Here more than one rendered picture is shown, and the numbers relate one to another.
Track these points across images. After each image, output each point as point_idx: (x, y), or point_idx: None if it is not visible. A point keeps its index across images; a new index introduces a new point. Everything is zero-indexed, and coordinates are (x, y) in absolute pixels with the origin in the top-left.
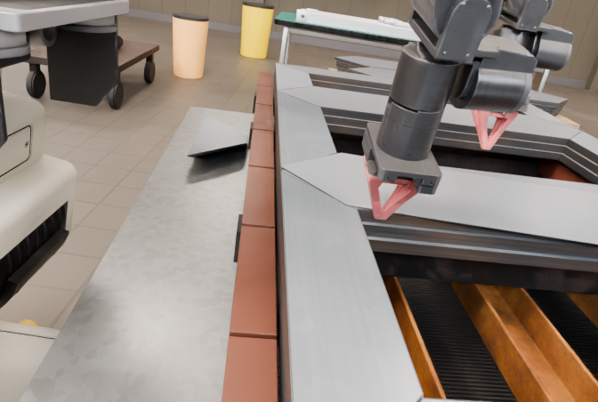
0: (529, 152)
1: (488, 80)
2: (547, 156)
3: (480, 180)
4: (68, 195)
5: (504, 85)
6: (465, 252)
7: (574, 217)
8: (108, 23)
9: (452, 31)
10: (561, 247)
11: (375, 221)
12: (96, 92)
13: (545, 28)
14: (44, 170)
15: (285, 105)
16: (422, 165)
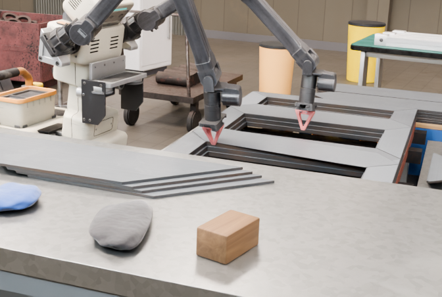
0: (360, 137)
1: (225, 96)
2: (371, 139)
3: (277, 138)
4: (123, 144)
5: (230, 98)
6: (243, 158)
7: (295, 149)
8: (139, 81)
9: (204, 84)
10: (280, 158)
11: (212, 146)
12: (135, 105)
13: (318, 73)
14: (116, 133)
15: (225, 112)
16: (212, 122)
